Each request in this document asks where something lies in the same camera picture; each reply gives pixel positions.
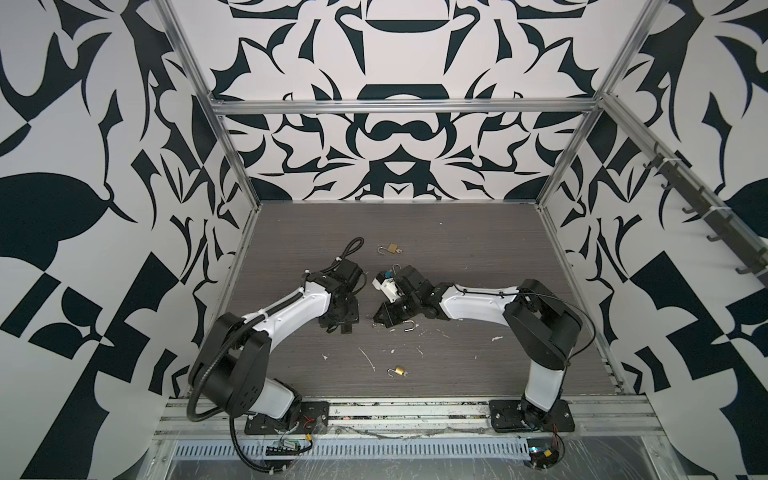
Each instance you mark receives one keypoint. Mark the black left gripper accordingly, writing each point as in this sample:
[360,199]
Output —
[352,315]

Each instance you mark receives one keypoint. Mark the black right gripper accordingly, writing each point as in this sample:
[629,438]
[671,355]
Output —
[389,319]

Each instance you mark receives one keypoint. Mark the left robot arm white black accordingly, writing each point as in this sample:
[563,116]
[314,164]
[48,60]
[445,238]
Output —
[229,374]

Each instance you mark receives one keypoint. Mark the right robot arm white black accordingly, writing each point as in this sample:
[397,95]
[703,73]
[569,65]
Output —
[546,328]

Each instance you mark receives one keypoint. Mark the small brass padlock near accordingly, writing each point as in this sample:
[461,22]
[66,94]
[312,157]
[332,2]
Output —
[397,372]

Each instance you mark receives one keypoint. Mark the small brass padlock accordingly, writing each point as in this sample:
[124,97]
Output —
[391,248]
[397,372]

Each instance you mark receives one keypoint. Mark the small brass padlock far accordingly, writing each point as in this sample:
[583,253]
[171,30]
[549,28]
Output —
[391,248]

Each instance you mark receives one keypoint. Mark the left circuit board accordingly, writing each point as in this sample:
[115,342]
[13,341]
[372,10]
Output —
[289,447]

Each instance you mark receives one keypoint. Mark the circuit board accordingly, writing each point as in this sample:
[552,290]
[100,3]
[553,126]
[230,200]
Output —
[289,447]
[544,453]

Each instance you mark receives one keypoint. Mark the right circuit board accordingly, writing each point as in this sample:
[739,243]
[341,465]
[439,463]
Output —
[544,453]

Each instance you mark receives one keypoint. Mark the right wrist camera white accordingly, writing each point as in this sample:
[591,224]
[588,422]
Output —
[385,283]

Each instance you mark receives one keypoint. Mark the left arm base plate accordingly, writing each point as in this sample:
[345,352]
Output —
[314,412]

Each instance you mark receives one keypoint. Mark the white slotted cable duct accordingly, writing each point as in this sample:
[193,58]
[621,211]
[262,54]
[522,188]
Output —
[516,449]

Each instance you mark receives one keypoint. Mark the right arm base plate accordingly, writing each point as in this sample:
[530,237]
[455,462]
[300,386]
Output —
[516,416]

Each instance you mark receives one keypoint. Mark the black coat hook rail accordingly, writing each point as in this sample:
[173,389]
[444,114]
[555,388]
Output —
[704,204]

